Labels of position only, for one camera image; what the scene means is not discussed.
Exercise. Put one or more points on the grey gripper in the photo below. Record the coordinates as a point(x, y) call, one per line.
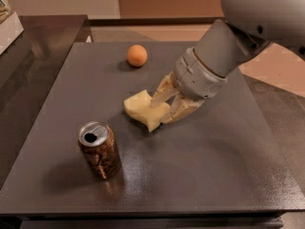
point(194, 76)

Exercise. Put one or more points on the yellow sponge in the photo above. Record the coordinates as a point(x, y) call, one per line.
point(139, 108)

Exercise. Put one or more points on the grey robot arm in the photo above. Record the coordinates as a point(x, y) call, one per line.
point(247, 29)

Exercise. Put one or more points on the orange brown soda can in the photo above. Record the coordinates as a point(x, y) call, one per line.
point(96, 141)

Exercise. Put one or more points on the orange fruit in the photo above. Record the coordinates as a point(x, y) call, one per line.
point(137, 55)

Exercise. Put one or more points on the white box on counter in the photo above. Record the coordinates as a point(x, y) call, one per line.
point(10, 25)

